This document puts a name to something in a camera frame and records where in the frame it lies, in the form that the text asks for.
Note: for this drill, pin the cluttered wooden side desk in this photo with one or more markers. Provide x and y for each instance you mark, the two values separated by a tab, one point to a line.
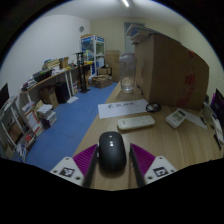
50	78

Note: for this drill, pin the grey door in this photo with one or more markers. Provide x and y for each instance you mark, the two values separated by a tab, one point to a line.
128	41

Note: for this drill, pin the black floor stand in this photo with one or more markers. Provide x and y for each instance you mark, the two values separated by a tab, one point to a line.
82	71

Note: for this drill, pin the black computer monitor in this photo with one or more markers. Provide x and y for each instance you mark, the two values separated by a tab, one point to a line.
218	105

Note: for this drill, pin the white paper sheet with writing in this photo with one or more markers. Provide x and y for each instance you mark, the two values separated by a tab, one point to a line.
120	109

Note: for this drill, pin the open cardboard box on floor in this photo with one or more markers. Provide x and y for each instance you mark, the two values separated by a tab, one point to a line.
101	81

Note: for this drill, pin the stacked brown cardboard boxes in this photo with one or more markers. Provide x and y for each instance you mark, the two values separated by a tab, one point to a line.
113	61

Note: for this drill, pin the clear plastic jar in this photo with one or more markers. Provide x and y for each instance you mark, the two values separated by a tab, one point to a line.
128	75

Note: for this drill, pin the white shelf unit with books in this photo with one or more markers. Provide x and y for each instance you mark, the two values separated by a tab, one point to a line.
16	126

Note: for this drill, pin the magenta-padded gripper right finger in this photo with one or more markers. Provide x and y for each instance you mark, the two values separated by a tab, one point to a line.
143	160

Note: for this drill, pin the black computer tower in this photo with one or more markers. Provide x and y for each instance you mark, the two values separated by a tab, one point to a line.
62	92

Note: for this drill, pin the large brown cardboard box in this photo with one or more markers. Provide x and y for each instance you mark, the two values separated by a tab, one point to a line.
170	71

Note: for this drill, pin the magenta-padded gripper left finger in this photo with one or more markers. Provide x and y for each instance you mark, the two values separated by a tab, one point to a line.
85	161

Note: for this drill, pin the white remote with display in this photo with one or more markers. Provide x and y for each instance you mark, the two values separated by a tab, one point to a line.
175	118

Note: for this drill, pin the pile of books on floor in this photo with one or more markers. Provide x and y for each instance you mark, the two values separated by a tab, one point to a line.
46	115

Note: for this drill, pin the ceiling tube light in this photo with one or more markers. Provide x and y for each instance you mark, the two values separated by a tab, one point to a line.
125	3

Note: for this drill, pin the black computer mouse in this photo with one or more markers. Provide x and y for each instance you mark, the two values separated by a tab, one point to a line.
112	151

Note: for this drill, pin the round wall clock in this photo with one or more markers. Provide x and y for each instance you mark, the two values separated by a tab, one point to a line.
81	29

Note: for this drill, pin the blue and white display cabinet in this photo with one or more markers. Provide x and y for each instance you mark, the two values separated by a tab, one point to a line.
95	50

